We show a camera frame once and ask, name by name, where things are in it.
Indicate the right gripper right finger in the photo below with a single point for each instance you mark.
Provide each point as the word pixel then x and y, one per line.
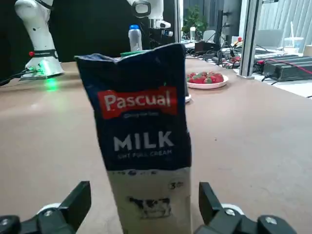
pixel 209 202

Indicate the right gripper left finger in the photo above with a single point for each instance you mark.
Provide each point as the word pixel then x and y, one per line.
pixel 73 204

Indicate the dark blue milk carton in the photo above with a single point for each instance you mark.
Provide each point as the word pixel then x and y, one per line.
pixel 141 136

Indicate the clear plastic drink cup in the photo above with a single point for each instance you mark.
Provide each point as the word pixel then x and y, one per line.
pixel 293 41

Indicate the white round plate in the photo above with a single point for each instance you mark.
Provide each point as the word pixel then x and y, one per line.
pixel 207 85

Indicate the black ribbed electronics box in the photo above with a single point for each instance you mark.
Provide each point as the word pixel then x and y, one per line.
pixel 287 67

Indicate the dark brown box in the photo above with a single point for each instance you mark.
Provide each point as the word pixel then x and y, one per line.
pixel 203 45

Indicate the small white bottle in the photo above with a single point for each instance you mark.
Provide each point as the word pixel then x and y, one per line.
pixel 193 33

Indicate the black monitor stand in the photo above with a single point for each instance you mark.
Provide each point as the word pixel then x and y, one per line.
pixel 220 29

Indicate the clear bottle blue cap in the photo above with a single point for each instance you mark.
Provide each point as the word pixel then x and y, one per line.
pixel 135 39

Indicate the green potted plant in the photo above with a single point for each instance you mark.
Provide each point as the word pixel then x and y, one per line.
pixel 195 19

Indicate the aluminium camera post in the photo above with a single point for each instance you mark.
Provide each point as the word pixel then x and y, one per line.
pixel 249 39

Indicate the aluminium corner post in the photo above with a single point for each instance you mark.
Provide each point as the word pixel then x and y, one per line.
pixel 178 22

